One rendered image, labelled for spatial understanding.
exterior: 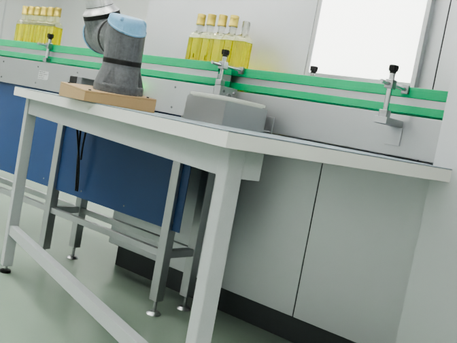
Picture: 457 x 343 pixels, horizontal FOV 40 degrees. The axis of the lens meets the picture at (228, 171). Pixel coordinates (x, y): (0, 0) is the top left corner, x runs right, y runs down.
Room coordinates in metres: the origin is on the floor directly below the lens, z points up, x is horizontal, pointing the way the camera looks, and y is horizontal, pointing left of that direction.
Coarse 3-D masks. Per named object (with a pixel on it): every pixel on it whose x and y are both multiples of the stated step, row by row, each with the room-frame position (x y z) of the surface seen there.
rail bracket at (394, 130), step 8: (392, 72) 1.82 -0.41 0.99; (384, 80) 1.79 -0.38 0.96; (392, 80) 1.81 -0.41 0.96; (392, 88) 1.82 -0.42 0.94; (400, 88) 1.87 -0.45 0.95; (408, 88) 1.90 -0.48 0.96; (384, 104) 1.83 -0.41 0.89; (384, 112) 1.82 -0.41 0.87; (376, 120) 1.82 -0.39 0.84; (384, 120) 1.81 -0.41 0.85; (392, 120) 1.83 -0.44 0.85; (400, 120) 1.87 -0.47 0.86; (392, 128) 1.90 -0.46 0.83; (400, 128) 1.89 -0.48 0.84; (392, 136) 1.90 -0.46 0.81; (400, 136) 1.88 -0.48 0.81; (392, 144) 1.89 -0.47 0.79
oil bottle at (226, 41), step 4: (224, 36) 2.41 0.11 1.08; (228, 36) 2.39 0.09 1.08; (232, 36) 2.39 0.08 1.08; (224, 40) 2.40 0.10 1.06; (228, 40) 2.39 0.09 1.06; (232, 40) 2.39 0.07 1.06; (220, 44) 2.41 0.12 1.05; (224, 44) 2.40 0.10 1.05; (228, 44) 2.39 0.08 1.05; (232, 44) 2.39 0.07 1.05; (220, 48) 2.41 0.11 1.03; (224, 48) 2.40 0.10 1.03; (228, 48) 2.39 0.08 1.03; (220, 52) 2.41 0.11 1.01; (220, 56) 2.41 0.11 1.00; (228, 56) 2.39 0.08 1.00; (220, 60) 2.40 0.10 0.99; (228, 60) 2.39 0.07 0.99; (228, 64) 2.39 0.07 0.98
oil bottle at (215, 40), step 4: (212, 36) 2.45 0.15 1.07; (216, 36) 2.43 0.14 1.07; (220, 36) 2.43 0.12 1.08; (212, 40) 2.44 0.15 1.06; (216, 40) 2.43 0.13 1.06; (220, 40) 2.42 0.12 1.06; (212, 44) 2.44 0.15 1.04; (216, 44) 2.43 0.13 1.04; (208, 48) 2.45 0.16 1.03; (212, 48) 2.44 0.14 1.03; (216, 48) 2.43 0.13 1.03; (208, 52) 2.45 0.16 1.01; (212, 52) 2.44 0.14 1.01; (216, 52) 2.42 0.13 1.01; (208, 56) 2.45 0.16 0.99; (212, 56) 2.43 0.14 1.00; (216, 56) 2.42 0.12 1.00; (208, 60) 2.45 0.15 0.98; (212, 60) 2.43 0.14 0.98; (216, 60) 2.42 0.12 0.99
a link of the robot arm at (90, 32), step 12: (84, 0) 1.98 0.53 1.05; (96, 0) 1.96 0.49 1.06; (108, 0) 1.97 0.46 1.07; (84, 12) 1.99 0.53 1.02; (96, 12) 1.96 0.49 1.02; (108, 12) 1.96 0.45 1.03; (84, 24) 2.04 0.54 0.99; (96, 24) 1.96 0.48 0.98; (84, 36) 2.03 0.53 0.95; (96, 36) 1.96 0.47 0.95; (96, 48) 2.00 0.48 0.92
